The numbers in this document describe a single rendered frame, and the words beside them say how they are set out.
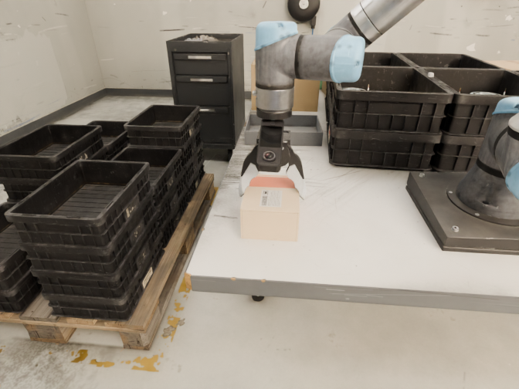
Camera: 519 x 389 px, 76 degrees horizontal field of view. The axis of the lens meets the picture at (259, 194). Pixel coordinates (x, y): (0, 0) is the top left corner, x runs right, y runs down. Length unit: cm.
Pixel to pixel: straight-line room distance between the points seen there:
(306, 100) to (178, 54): 123
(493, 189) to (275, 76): 51
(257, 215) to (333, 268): 18
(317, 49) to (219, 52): 187
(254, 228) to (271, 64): 32
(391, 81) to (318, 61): 78
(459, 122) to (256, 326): 102
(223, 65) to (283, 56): 187
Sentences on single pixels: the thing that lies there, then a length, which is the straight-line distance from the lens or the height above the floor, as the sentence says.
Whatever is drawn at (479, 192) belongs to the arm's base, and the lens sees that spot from 84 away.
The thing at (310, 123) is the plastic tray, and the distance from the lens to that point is 136.
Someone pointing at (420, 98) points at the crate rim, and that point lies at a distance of 99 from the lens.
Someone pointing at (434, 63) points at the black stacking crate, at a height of 89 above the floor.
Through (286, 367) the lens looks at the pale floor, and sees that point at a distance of 135.
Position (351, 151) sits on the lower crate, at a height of 75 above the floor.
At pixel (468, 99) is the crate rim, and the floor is 92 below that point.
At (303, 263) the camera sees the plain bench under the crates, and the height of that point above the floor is 70.
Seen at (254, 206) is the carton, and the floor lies 78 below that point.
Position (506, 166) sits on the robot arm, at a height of 90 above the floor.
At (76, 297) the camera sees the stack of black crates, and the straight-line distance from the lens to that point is 134.
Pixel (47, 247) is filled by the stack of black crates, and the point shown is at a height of 48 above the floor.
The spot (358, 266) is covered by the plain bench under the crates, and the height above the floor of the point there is 70.
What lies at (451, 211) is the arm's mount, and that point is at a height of 74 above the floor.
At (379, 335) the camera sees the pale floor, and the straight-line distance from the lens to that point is 150.
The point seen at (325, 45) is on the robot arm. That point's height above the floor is 107.
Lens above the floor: 114
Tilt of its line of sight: 30 degrees down
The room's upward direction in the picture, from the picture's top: straight up
